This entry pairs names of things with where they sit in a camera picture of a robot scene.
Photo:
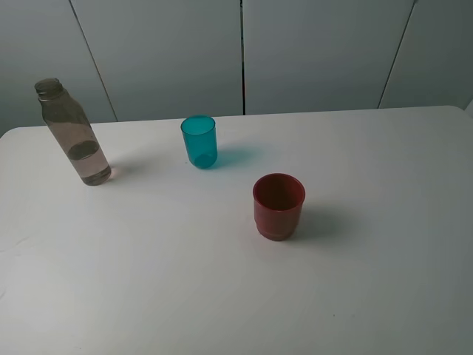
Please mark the red plastic cup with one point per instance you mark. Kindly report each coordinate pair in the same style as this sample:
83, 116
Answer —
277, 205

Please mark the teal transparent plastic cup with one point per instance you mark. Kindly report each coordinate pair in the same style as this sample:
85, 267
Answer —
199, 135

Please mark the smoky transparent water bottle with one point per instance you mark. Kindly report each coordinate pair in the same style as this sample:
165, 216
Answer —
68, 123

